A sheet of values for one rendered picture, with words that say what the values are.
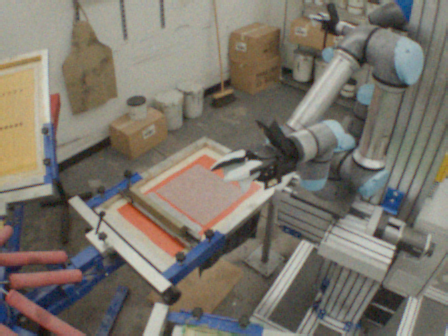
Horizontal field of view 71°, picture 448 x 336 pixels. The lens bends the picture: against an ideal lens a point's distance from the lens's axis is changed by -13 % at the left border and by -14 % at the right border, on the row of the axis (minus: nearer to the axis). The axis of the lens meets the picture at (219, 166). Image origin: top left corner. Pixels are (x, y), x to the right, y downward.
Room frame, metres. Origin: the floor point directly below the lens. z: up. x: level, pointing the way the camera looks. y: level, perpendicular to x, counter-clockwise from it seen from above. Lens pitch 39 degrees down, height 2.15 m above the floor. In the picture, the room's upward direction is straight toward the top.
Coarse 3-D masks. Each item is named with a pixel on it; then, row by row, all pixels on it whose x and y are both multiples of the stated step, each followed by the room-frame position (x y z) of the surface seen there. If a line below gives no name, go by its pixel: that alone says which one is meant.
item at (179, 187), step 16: (208, 160) 1.56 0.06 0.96; (176, 176) 1.42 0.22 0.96; (192, 176) 1.42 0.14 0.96; (208, 176) 1.42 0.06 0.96; (160, 192) 1.30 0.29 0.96; (176, 192) 1.30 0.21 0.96; (192, 192) 1.30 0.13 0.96; (128, 208) 1.18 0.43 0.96; (176, 208) 1.19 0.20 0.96; (144, 224) 1.08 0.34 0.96
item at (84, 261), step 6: (90, 246) 0.87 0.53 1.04; (84, 252) 0.84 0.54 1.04; (90, 252) 0.84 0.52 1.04; (96, 252) 0.84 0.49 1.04; (78, 258) 0.81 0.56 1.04; (84, 258) 0.81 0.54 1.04; (90, 258) 0.81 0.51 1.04; (96, 258) 0.83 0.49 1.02; (102, 258) 0.84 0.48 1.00; (78, 264) 0.78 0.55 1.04; (84, 264) 0.78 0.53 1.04; (90, 264) 0.80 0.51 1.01; (84, 270) 0.78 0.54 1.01
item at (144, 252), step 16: (192, 144) 1.66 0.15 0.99; (208, 144) 1.67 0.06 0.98; (176, 160) 1.53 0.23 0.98; (144, 176) 1.38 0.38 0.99; (272, 192) 1.26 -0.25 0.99; (96, 208) 1.14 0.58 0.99; (256, 208) 1.16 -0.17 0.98; (112, 224) 1.05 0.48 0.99; (240, 224) 1.08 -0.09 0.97; (128, 240) 0.96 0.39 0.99; (144, 256) 0.88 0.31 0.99; (160, 272) 0.81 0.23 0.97
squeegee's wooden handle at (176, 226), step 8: (136, 192) 1.18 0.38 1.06; (136, 200) 1.17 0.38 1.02; (144, 200) 1.13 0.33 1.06; (144, 208) 1.14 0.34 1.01; (152, 208) 1.09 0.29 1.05; (160, 208) 1.08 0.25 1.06; (152, 216) 1.10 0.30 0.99; (160, 216) 1.05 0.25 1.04; (168, 216) 1.04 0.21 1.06; (168, 224) 1.02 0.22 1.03; (176, 224) 0.99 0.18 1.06; (184, 224) 0.99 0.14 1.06; (176, 232) 0.99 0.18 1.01; (184, 232) 0.98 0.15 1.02
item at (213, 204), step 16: (224, 176) 1.42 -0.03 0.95; (208, 192) 1.30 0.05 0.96; (224, 192) 1.30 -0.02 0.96; (240, 192) 1.30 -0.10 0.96; (192, 208) 1.19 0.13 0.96; (208, 208) 1.19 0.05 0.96; (224, 208) 1.19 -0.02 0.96; (208, 224) 1.09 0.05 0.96; (160, 240) 0.99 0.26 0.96; (176, 240) 0.99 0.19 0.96
